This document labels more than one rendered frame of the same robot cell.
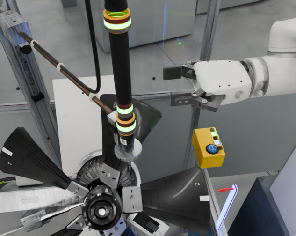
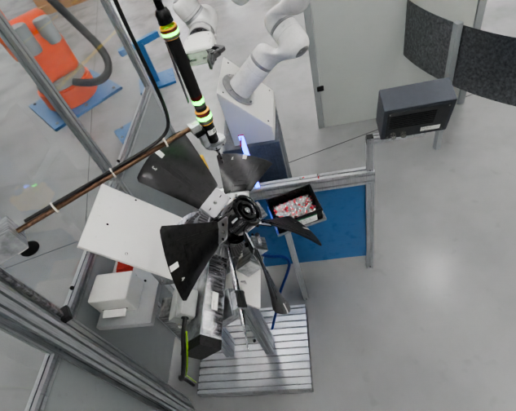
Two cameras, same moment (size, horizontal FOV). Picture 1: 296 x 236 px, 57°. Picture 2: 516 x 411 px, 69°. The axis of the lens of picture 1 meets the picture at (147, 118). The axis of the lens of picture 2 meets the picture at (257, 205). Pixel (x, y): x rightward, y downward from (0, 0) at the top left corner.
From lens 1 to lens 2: 0.91 m
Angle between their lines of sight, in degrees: 45
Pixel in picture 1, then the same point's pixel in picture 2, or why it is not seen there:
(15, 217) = not seen: outside the picture
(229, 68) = (195, 37)
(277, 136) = not seen: hidden behind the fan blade
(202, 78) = (200, 47)
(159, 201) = (243, 180)
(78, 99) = (112, 232)
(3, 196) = (206, 326)
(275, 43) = (189, 11)
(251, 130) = not seen: hidden behind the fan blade
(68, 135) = (148, 258)
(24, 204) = (218, 307)
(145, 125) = (187, 147)
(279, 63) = (202, 16)
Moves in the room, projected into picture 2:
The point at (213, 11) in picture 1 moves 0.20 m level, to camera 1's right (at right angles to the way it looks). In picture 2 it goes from (59, 99) to (79, 72)
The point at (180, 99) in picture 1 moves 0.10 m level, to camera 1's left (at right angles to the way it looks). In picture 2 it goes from (212, 58) to (205, 77)
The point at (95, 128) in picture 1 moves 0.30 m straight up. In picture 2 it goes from (149, 232) to (104, 171)
